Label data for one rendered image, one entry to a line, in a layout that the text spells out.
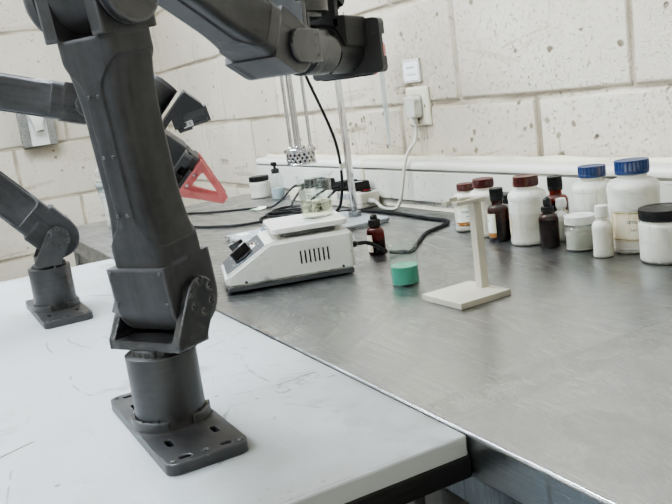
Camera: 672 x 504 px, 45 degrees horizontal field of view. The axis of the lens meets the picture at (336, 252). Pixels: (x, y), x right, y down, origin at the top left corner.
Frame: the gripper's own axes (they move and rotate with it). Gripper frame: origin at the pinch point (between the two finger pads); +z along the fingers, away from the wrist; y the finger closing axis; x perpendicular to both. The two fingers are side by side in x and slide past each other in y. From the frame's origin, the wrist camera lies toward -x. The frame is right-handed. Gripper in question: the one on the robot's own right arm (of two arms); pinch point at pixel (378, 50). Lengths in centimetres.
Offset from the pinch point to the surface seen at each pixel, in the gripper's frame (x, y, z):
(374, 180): 25, 42, 72
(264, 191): 28, 91, 94
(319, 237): 25.7, 14.9, 2.8
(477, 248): 26.4, -12.9, -3.9
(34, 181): 21, 229, 123
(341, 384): 33.1, -10.6, -35.7
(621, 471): 33, -39, -46
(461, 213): 28.0, 5.4, 35.6
